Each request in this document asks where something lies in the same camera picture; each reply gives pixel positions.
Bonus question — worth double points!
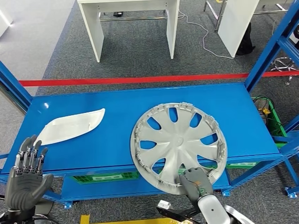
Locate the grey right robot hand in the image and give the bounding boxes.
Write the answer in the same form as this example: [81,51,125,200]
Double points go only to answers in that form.
[178,167,214,209]

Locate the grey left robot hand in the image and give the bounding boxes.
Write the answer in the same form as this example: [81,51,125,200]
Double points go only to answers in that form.
[5,135,54,213]

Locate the grey plastic wheel hubcap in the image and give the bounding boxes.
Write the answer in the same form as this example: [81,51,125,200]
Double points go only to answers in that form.
[130,102,228,196]

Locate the white curved plastic part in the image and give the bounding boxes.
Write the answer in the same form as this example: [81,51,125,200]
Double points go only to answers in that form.
[34,108,106,146]

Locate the blue metal shelf rack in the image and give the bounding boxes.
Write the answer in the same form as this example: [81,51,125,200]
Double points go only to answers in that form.
[0,0,299,209]

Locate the yellow floor tape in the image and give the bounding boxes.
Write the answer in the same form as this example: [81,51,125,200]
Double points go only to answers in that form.
[80,214,187,224]

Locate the red floor tape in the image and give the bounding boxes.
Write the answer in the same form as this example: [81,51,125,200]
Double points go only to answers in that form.
[18,71,299,87]

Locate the black object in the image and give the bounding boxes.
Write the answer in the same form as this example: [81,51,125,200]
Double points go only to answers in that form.
[236,22,256,56]

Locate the chrome stool base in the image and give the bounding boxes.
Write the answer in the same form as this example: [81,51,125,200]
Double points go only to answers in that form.
[271,56,299,85]

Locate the white desk panel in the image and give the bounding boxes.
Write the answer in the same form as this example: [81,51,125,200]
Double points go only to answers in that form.
[217,0,260,58]

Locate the white desk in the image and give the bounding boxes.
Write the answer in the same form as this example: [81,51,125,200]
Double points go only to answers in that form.
[76,0,180,63]

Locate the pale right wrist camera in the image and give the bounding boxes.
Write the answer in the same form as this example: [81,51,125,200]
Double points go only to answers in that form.
[156,200,200,223]

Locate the tangled cables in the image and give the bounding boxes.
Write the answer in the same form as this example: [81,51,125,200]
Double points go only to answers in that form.
[253,96,275,123]

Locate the white floor cable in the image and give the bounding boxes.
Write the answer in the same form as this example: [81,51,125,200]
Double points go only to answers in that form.
[177,9,234,59]

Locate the steel table frame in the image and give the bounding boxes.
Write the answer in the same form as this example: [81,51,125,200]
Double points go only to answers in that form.
[203,0,288,32]

